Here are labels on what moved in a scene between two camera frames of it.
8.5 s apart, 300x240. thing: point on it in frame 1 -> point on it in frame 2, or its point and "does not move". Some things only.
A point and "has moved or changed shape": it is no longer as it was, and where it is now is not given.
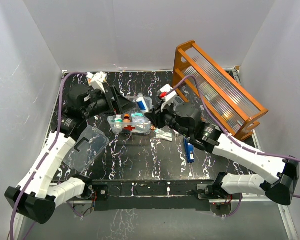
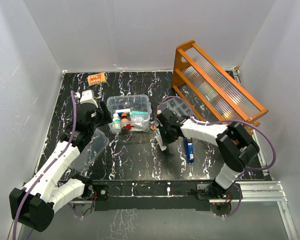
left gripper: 119,103 -> 105,116
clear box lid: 90,145 does not move
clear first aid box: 135,121 does not move
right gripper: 156,117 -> 165,140
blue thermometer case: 189,150 does not move
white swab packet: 165,134 has moved or changed shape
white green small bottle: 117,127 does not move
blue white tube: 141,103 has moved or changed shape
